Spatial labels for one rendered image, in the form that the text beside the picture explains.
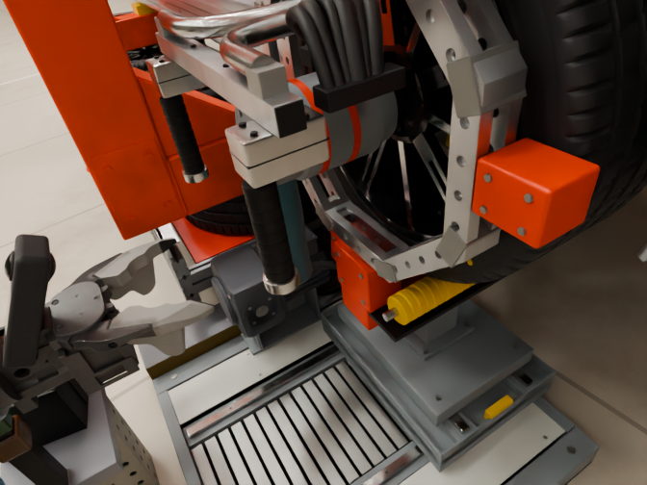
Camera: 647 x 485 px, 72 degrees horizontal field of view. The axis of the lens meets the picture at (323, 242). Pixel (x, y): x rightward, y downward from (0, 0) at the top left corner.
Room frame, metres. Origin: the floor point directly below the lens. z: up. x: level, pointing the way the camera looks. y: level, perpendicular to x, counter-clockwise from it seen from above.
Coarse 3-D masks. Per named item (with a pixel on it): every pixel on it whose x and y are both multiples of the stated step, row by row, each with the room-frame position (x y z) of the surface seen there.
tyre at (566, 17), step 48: (528, 0) 0.47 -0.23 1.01; (576, 0) 0.43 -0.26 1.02; (624, 0) 0.45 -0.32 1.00; (528, 48) 0.46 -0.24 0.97; (576, 48) 0.42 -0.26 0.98; (624, 48) 0.43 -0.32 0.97; (528, 96) 0.45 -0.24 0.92; (576, 96) 0.41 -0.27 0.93; (624, 96) 0.42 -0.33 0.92; (576, 144) 0.40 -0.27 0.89; (624, 144) 0.42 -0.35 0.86; (624, 192) 0.46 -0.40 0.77
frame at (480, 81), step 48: (432, 0) 0.47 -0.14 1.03; (480, 0) 0.47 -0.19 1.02; (288, 48) 0.88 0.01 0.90; (432, 48) 0.47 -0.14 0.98; (480, 48) 0.43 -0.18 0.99; (480, 96) 0.41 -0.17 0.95; (480, 144) 0.41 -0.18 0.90; (336, 192) 0.77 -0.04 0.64; (384, 240) 0.62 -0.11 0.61; (432, 240) 0.47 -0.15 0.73; (480, 240) 0.41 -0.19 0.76
